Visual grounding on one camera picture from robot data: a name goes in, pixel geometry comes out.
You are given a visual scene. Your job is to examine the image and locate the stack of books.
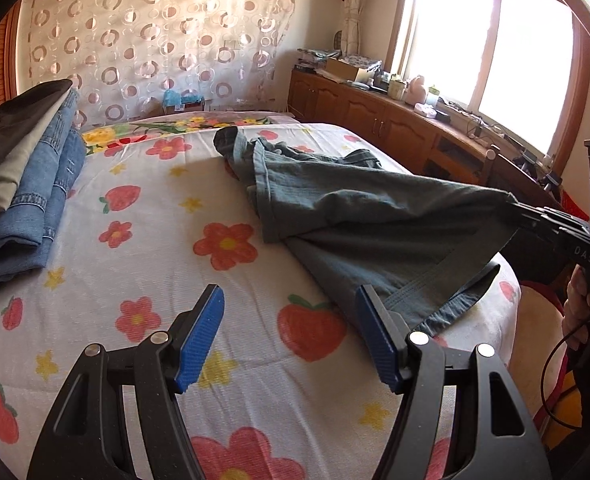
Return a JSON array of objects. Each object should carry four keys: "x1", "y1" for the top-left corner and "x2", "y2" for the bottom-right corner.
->
[{"x1": 295, "y1": 47, "x2": 341, "y2": 71}]

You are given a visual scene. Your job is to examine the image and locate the black folded garment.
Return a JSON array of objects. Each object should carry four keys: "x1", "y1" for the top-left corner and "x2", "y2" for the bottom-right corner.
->
[{"x1": 0, "y1": 79, "x2": 73, "y2": 188}]

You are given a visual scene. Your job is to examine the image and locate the pink rounded appliance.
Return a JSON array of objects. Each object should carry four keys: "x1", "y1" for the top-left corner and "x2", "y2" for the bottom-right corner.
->
[{"x1": 406, "y1": 75, "x2": 428, "y2": 106}]

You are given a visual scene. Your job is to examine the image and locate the grey-green pants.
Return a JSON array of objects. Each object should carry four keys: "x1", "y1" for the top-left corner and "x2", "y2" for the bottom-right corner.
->
[{"x1": 213, "y1": 126, "x2": 523, "y2": 338}]

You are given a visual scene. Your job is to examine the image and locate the open cardboard box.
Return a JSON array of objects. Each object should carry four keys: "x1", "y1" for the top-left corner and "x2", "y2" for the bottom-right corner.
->
[{"x1": 325, "y1": 57, "x2": 371, "y2": 82}]

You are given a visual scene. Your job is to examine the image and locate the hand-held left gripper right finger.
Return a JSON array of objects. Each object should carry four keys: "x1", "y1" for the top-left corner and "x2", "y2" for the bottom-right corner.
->
[{"x1": 355, "y1": 284, "x2": 553, "y2": 480}]

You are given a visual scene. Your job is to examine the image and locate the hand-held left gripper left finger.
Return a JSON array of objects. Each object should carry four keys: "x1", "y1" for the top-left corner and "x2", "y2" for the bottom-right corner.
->
[{"x1": 26, "y1": 283, "x2": 226, "y2": 480}]

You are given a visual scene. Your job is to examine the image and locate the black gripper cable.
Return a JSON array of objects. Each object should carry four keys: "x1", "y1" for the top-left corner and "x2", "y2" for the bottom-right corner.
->
[{"x1": 541, "y1": 310, "x2": 590, "y2": 431}]

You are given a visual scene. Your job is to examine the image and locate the dark wooden chair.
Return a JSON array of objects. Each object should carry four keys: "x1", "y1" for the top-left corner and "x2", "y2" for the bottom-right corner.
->
[{"x1": 484, "y1": 144, "x2": 566, "y2": 211}]

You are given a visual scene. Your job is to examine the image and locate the bed with floral sheet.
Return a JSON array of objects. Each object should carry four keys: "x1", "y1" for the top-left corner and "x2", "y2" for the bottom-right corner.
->
[{"x1": 0, "y1": 112, "x2": 522, "y2": 480}]

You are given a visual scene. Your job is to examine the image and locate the light blue folded jeans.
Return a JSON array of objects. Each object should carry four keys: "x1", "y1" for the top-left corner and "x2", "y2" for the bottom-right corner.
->
[{"x1": 0, "y1": 91, "x2": 81, "y2": 261}]

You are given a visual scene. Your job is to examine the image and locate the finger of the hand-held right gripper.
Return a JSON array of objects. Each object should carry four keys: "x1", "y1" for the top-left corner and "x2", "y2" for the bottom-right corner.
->
[{"x1": 507, "y1": 201, "x2": 590, "y2": 247}]

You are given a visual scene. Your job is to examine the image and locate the person's right hand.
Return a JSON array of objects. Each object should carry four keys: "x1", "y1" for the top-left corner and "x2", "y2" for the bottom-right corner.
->
[{"x1": 561, "y1": 264, "x2": 590, "y2": 352}]

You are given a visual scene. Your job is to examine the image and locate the beige window curtain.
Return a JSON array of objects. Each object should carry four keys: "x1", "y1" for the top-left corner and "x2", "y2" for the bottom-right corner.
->
[{"x1": 340, "y1": 0, "x2": 373, "y2": 58}]

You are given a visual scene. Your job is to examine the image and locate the blue plastic bag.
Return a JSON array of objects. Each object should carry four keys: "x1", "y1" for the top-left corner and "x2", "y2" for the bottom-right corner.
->
[{"x1": 163, "y1": 89, "x2": 202, "y2": 109}]

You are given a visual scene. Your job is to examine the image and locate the sheer circle-pattern curtain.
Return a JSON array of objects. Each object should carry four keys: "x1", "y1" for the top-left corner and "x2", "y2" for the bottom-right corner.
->
[{"x1": 22, "y1": 0, "x2": 296, "y2": 128}]

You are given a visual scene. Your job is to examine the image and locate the long wooden cabinet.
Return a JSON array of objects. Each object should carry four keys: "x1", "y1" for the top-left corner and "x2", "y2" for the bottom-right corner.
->
[{"x1": 287, "y1": 67, "x2": 566, "y2": 211}]

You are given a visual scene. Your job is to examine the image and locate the beige folded garment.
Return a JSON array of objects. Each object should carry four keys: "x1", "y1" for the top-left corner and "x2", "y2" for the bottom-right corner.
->
[{"x1": 0, "y1": 97, "x2": 73, "y2": 216}]

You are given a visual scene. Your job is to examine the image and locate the wooden framed window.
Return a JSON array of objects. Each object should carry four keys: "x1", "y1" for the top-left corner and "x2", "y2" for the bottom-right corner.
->
[{"x1": 390, "y1": 0, "x2": 590, "y2": 161}]

